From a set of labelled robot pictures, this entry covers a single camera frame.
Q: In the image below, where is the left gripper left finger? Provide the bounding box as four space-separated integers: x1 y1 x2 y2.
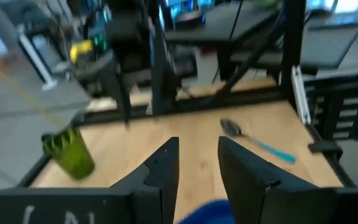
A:
110 136 180 224

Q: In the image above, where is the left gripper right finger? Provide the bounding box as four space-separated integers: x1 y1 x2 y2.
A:
218 136 338 224

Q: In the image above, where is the spoon with blue handle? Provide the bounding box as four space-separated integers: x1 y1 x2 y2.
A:
219 118 296 165

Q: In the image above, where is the green ribbed plastic cup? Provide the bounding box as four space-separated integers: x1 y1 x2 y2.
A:
41 126 96 180

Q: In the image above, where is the blue plastic tray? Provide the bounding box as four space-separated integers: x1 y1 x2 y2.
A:
178 199 236 224

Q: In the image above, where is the white bar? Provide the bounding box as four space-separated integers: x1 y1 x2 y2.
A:
291 65 311 125

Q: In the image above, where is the black slatted rack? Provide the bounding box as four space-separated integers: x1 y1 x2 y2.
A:
303 30 358 141

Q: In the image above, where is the yellow plug connector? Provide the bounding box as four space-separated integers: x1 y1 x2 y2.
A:
69 39 94 65

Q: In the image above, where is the black desk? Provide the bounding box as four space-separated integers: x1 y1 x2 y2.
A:
165 2 280 78

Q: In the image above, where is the white stand leg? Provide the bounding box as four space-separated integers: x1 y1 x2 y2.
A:
17 24 58 91

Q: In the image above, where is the black aluminium table frame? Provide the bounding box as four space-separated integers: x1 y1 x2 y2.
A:
17 0 357 189

